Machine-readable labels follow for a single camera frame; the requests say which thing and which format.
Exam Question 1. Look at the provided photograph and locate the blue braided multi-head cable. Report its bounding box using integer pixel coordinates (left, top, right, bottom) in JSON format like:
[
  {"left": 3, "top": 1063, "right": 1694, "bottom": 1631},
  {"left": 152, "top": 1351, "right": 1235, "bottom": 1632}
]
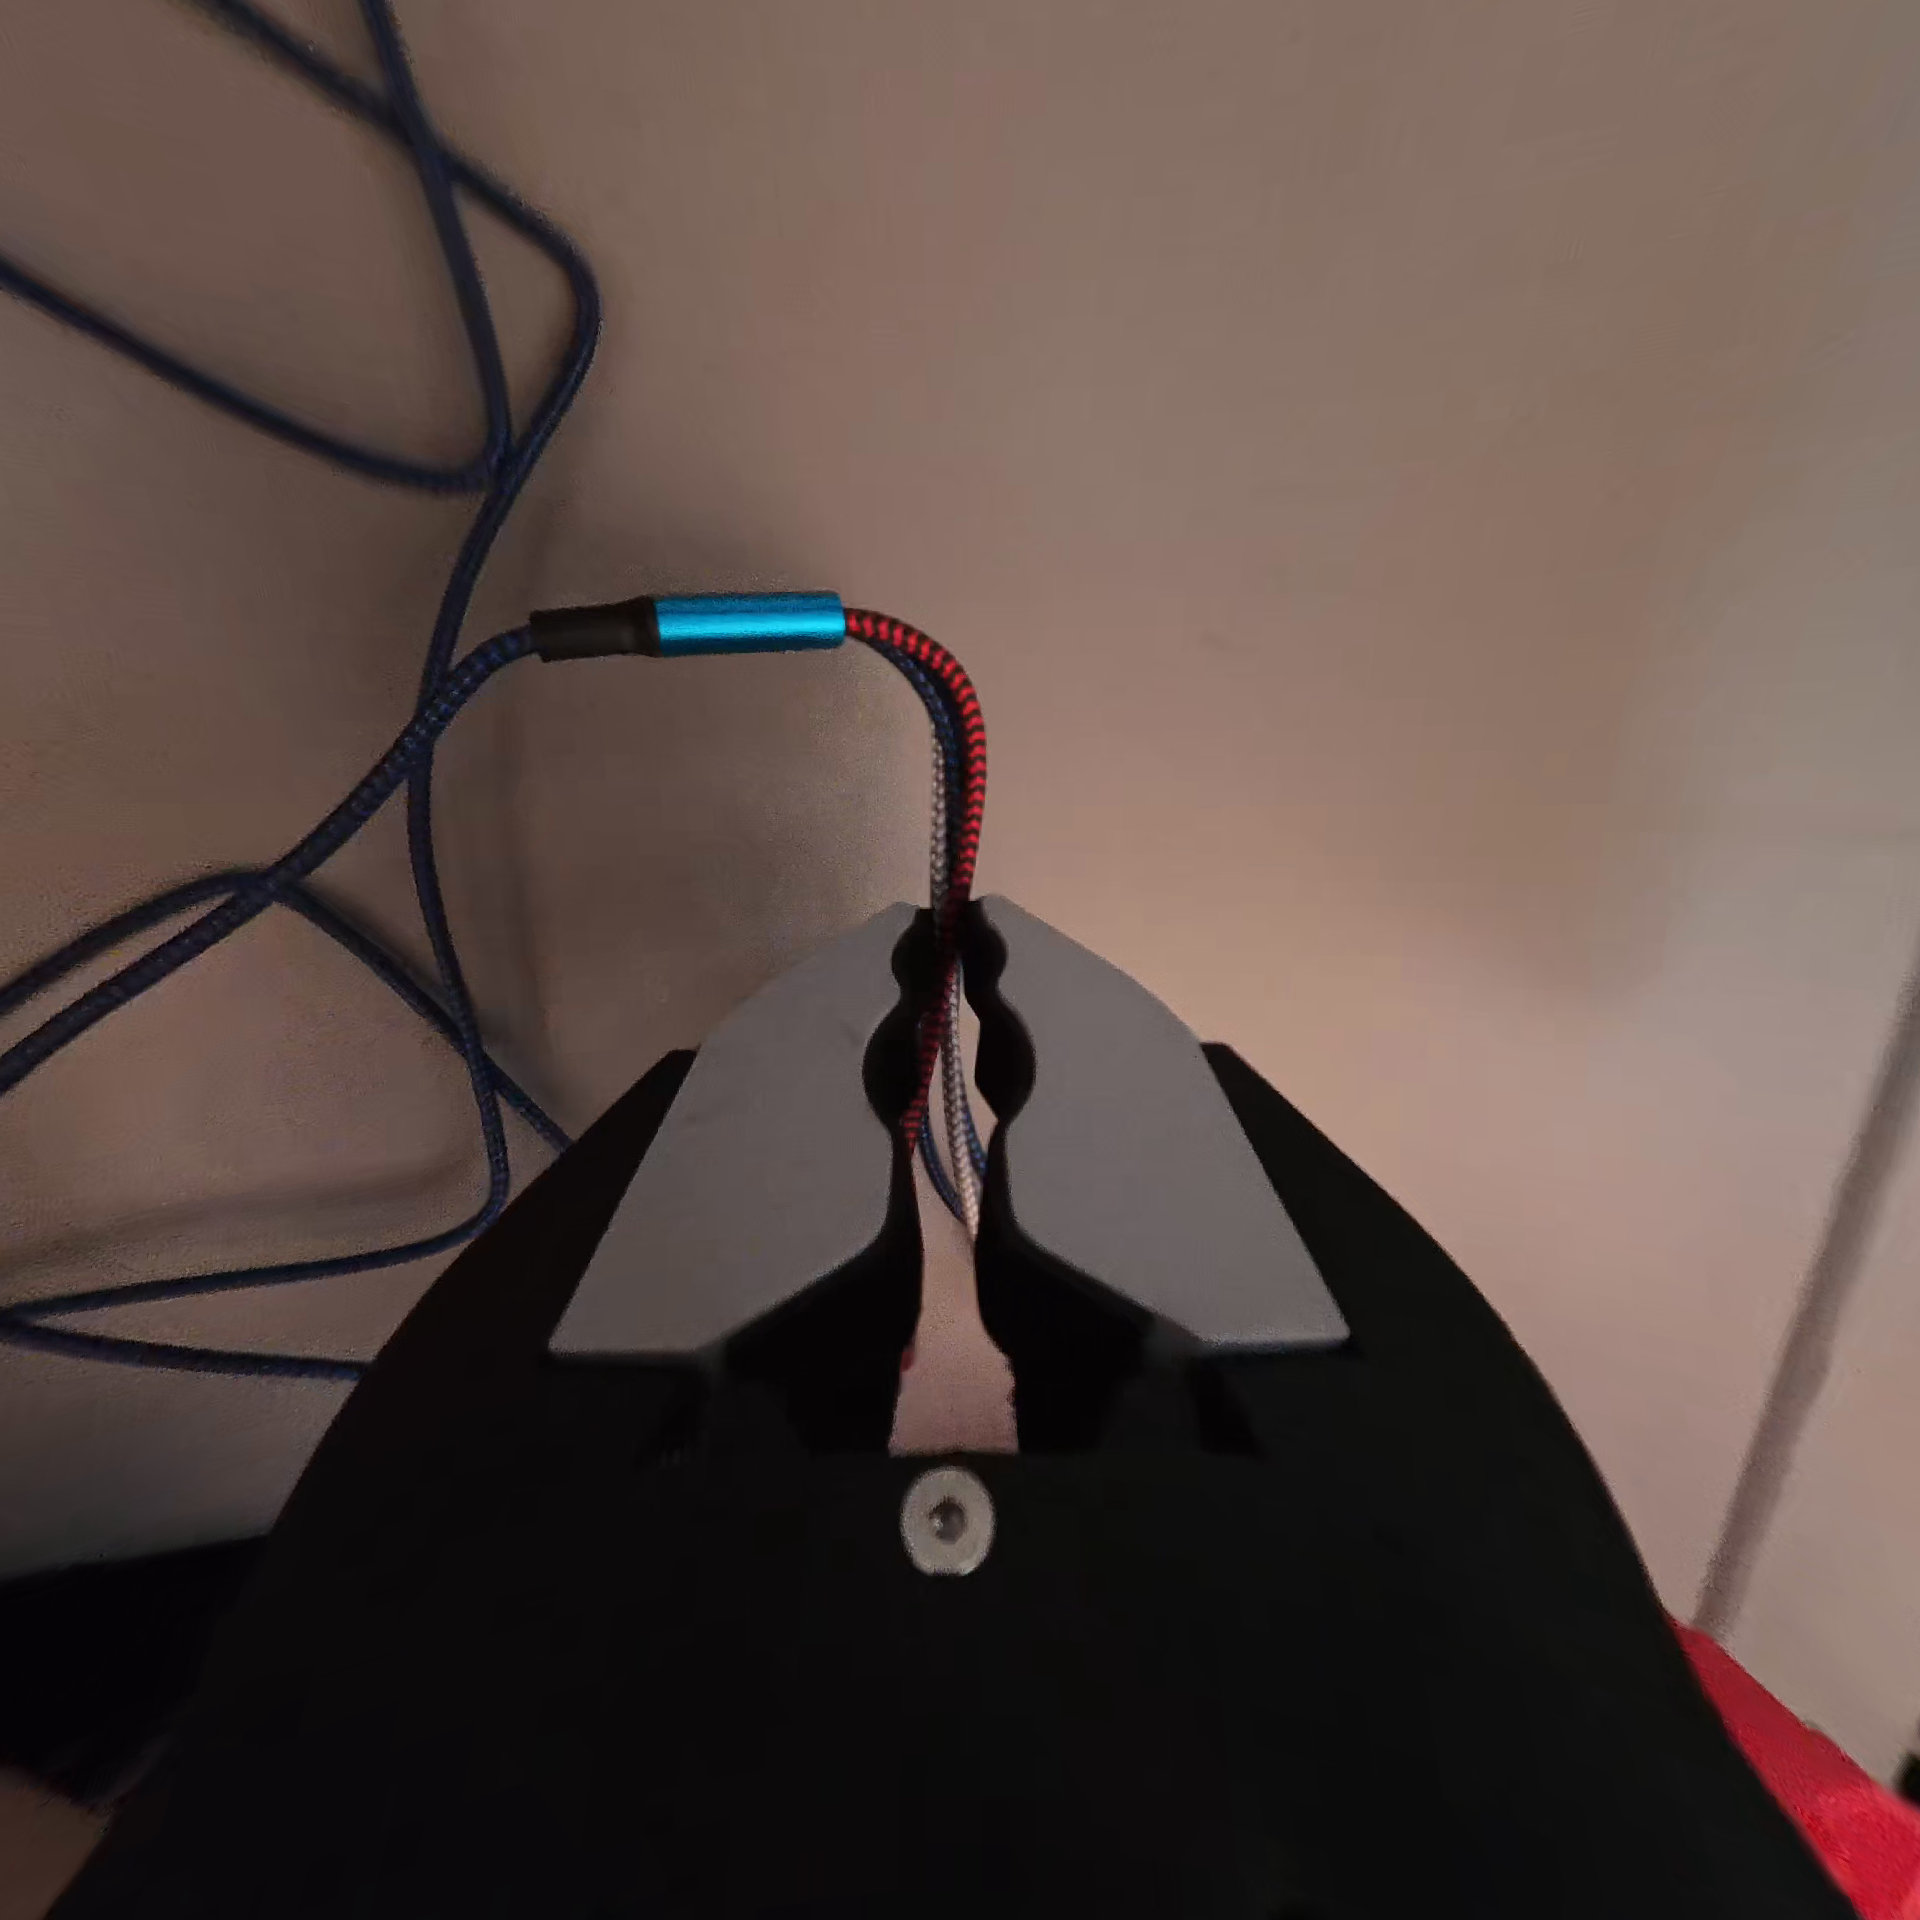
[{"left": 0, "top": 0, "right": 998, "bottom": 1373}]

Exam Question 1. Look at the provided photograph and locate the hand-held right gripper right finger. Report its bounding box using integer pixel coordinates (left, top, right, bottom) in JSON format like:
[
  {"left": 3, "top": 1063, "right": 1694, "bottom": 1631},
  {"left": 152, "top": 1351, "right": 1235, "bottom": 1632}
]
[{"left": 967, "top": 891, "right": 1352, "bottom": 1355}]

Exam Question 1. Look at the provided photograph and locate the red plastic bin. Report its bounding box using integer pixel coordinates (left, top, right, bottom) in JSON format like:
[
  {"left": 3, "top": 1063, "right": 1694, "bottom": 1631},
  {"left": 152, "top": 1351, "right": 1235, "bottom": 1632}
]
[{"left": 1671, "top": 1620, "right": 1920, "bottom": 1920}]

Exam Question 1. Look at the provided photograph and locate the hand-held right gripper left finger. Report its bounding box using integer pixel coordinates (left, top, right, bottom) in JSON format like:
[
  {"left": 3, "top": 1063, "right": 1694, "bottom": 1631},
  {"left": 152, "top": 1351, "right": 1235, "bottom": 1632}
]
[{"left": 547, "top": 901, "right": 939, "bottom": 1360}]

